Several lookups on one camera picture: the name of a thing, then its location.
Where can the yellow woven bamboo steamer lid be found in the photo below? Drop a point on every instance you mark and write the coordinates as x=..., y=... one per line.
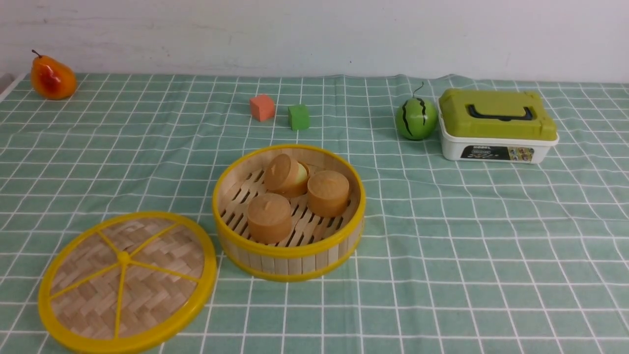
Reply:
x=128, y=284

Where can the yellow bamboo steamer basket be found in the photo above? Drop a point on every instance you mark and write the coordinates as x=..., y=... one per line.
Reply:
x=315, y=245

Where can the brown toy bun right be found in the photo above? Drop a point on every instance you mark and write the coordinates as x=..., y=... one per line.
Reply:
x=328, y=193

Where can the brown toy bun tipped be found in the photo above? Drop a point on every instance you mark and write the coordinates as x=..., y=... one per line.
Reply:
x=286, y=176

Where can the brown toy bun front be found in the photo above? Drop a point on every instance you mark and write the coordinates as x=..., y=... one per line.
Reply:
x=269, y=218

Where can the green foam cube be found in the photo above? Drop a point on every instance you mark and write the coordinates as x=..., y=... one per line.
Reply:
x=299, y=117

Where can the orange foam cube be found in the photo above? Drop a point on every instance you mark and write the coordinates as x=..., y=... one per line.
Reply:
x=262, y=107

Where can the green toy watermelon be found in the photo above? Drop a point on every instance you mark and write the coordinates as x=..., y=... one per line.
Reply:
x=416, y=118

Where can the green checkered tablecloth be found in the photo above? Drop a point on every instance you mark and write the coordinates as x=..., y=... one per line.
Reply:
x=456, y=258

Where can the green lidded white storage box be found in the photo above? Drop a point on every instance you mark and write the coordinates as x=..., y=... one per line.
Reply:
x=495, y=126

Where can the orange red toy pear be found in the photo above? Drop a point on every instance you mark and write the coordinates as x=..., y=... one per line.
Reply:
x=51, y=78

